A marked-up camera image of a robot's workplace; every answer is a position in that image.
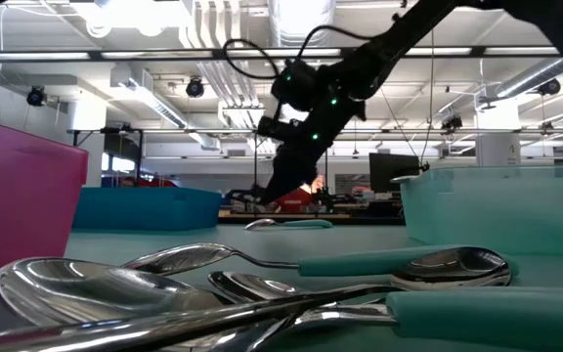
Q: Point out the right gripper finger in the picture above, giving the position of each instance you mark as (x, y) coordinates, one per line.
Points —
(293, 176)
(272, 171)

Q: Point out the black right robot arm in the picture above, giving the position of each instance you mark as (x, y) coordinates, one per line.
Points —
(399, 34)

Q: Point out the person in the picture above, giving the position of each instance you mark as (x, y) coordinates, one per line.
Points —
(296, 200)

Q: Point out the fluorescent light panel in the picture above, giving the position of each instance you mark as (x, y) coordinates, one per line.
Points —
(438, 51)
(526, 50)
(311, 52)
(122, 55)
(32, 56)

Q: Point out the black monitor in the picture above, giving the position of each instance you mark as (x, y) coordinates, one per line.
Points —
(394, 171)

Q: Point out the red object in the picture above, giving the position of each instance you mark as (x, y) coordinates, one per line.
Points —
(154, 182)

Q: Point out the blue plastic bin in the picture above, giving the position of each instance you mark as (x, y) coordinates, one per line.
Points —
(149, 210)

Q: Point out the black overhead beam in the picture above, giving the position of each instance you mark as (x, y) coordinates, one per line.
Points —
(478, 50)

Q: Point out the teal plastic bin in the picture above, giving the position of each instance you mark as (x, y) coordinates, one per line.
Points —
(506, 215)

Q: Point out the pink plastic bin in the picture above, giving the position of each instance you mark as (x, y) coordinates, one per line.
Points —
(17, 205)

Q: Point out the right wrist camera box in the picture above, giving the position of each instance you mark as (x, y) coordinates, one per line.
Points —
(276, 128)

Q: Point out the black ceiling camera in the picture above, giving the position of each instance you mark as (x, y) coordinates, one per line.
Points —
(451, 122)
(549, 87)
(194, 88)
(36, 96)

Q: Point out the silver ceiling duct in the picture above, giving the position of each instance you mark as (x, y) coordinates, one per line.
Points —
(301, 14)
(531, 78)

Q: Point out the black horizontal rail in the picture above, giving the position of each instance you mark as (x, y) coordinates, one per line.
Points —
(506, 131)

